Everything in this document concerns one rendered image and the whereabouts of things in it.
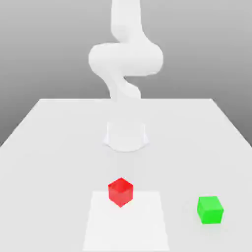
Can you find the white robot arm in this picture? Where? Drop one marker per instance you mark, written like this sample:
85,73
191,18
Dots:
126,59

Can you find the small red cube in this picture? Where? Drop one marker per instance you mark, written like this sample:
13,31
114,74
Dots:
120,193

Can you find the small green cube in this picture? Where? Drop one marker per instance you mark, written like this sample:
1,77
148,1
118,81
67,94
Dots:
210,210

